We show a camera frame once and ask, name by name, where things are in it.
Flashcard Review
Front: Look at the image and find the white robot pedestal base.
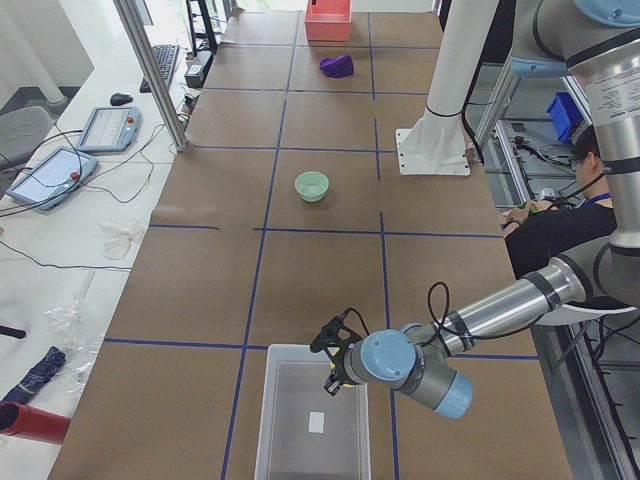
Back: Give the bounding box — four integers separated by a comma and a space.
396, 0, 498, 176

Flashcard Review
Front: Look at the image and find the black keyboard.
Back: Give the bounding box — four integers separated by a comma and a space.
152, 44, 180, 86

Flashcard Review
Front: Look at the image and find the crumpled clear plastic wrap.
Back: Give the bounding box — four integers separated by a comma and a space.
45, 301, 104, 397

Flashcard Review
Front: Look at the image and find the aluminium frame post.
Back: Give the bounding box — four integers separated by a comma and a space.
113, 0, 188, 152

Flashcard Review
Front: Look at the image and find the teach pendant tablet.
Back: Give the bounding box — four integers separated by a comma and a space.
76, 106, 141, 154
6, 147, 99, 210

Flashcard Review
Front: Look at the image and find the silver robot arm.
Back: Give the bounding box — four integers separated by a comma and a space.
310, 1, 639, 419

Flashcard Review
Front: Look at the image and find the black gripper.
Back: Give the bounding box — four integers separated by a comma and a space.
310, 319, 358, 395

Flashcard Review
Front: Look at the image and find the far teach pendant tablet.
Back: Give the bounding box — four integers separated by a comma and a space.
76, 106, 141, 154

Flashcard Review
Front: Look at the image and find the blue parts bin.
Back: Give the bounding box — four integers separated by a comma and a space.
547, 92, 584, 145

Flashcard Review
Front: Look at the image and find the red cylinder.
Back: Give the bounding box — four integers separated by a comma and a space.
1, 402, 71, 444

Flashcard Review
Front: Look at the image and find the clear plastic storage box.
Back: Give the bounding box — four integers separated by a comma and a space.
254, 344, 372, 479

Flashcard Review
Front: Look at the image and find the pink plastic bin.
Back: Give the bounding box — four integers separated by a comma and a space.
304, 0, 352, 42

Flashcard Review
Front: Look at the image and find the near teach pendant tablet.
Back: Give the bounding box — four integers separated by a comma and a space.
6, 147, 99, 210

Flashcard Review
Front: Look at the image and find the purple cloth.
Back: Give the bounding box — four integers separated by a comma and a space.
319, 54, 355, 78

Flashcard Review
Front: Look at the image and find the folded dark blue umbrella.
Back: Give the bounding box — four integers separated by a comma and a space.
1, 346, 66, 404

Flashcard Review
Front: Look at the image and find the mint green bowl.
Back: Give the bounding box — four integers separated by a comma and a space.
294, 171, 330, 203

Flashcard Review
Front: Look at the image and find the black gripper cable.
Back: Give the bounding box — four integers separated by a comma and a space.
329, 281, 474, 357

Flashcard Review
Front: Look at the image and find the black computer mouse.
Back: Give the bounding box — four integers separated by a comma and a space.
110, 93, 133, 106

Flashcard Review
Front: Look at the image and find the crumpled white cloth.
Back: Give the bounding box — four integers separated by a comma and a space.
99, 221, 145, 260

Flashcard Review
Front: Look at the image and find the seated person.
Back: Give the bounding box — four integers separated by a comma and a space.
498, 126, 616, 278

